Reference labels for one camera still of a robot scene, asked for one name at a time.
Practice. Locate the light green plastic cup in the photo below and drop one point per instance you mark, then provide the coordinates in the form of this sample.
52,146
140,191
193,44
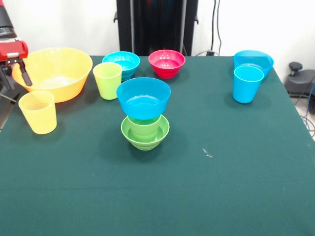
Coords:
108,86

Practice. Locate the cyan plastic bowl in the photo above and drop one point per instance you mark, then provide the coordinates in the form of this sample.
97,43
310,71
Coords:
123,60

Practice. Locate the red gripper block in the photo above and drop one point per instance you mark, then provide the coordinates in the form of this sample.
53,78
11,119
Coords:
14,50

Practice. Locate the pink plastic bowl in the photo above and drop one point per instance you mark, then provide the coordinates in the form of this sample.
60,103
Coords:
167,66

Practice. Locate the blue plastic bowl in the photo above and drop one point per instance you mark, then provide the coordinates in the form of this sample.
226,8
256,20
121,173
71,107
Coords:
145,108
253,57

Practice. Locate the grey floor stand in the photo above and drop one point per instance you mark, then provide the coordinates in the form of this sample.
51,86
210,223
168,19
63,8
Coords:
14,94

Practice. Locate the yellow plastic cup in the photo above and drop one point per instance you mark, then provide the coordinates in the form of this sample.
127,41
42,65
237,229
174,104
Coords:
37,115

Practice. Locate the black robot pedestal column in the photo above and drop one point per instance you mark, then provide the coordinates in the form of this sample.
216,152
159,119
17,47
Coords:
152,24

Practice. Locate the blue plastic cup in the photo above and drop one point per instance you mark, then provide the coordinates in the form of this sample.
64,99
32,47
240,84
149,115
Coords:
246,88

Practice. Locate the black knobbed floor stand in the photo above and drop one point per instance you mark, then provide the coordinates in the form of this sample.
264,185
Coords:
297,81

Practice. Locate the green plastic bowl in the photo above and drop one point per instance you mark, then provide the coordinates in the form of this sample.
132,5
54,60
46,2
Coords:
147,145

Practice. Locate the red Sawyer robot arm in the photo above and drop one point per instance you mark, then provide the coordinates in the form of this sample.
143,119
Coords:
5,22

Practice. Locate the large orange plastic bowl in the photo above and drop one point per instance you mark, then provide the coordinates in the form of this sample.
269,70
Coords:
64,68

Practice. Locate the dark green tablecloth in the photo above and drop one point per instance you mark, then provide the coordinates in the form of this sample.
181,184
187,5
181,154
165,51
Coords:
157,191

